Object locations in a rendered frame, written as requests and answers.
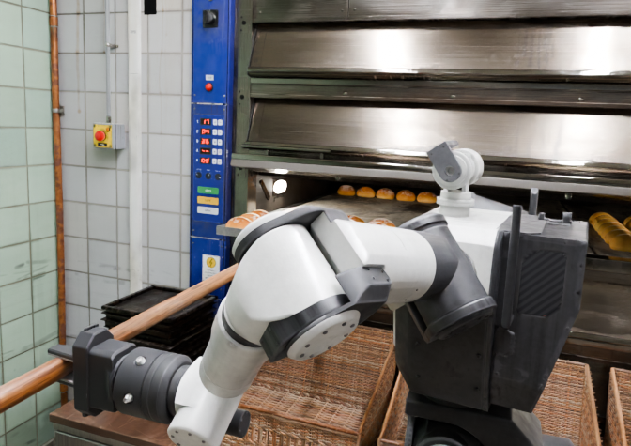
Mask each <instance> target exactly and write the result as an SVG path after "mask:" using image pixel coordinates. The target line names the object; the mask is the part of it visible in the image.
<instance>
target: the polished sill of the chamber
mask: <svg viewBox="0 0 631 446"><path fill-rule="evenodd" d="M585 269H587V270H595V271H603V272H611V273H619V274H627V275H631V258H624V257H616V256H606V255H598V254H587V255H586V264H585Z"/></svg>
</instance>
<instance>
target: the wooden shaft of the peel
mask: <svg viewBox="0 0 631 446"><path fill-rule="evenodd" d="M238 267H239V265H238V263H237V264H235V265H233V266H232V267H230V268H228V269H225V270H223V271H221V272H219V273H217V274H215V275H213V276H211V277H209V278H207V279H206V280H205V281H203V282H201V283H199V284H197V285H194V286H192V287H190V288H188V289H186V290H184V291H183V292H181V293H179V294H177V295H175V296H174V297H172V298H170V299H168V300H165V301H163V302H161V303H160V304H158V305H156V306H154V307H152V308H150V309H148V310H146V311H144V312H142V313H141V314H139V315H136V316H135V317H133V318H131V319H129V320H127V321H125V322H123V323H121V324H119V325H117V326H115V327H113V328H111V329H110V330H109V331H110V332H111V333H112V334H113V335H114V340H118V341H123V342H127V341H129V340H130V339H131V338H133V337H135V336H136V335H138V334H140V333H141V332H143V331H146V330H147V329H149V328H151V327H153V326H154V325H156V324H158V323H160V322H161V321H163V320H164V319H166V318H167V317H169V316H171V315H173V314H175V313H177V312H178V311H180V310H182V309H184V308H185V307H187V306H189V305H191V304H192V303H194V302H196V301H198V300H200V299H202V298H203V297H204V296H206V295H208V294H209V293H211V292H213V291H215V290H216V289H218V288H220V287H222V286H223V285H226V284H228V283H229V282H231V281H233V279H234V276H235V274H236V271H237V269H238ZM71 373H73V362H72V361H66V360H63V359H59V358H54V359H52V360H50V361H47V362H45V363H43V364H42V365H40V366H39V367H37V368H35V369H33V370H31V371H29V372H27V373H25V374H23V375H21V376H19V377H16V378H14V379H13V380H11V381H10V382H8V383H6V384H4V385H2V386H0V414H1V413H3V412H5V411H6V410H8V409H10V408H12V407H14V406H16V405H17V404H19V403H21V402H22V401H23V400H25V399H27V398H29V397H30V396H32V395H34V394H36V393H37V392H40V391H41V390H43V389H45V388H47V387H48V386H50V385H52V384H54V383H55V382H56V381H58V380H60V379H61V378H63V377H66V376H67V375H69V374H71Z"/></svg>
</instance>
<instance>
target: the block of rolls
mask: <svg viewBox="0 0 631 446"><path fill-rule="evenodd" d="M589 222H590V224H592V225H593V227H594V229H595V231H597V233H598V235H600V236H601V237H602V239H603V240H604V241H605V243H607V244H609V247H610V248H611V249H612V250H616V251H622V252H631V232H630V231H631V216H630V217H627V218H626V219H625V220H624V221H623V224H621V223H619V222H618V220H617V219H615V218H614V217H613V216H611V215H610V214H608V213H606V212H596V213H594V214H593V215H592V216H591V217H590V219H589Z"/></svg>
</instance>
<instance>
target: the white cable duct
mask: <svg viewBox="0 0 631 446"><path fill-rule="evenodd" d="M128 42H129V166H130V291H131V293H134V292H136V291H139V290H141V289H142V105H141V0H128Z"/></svg>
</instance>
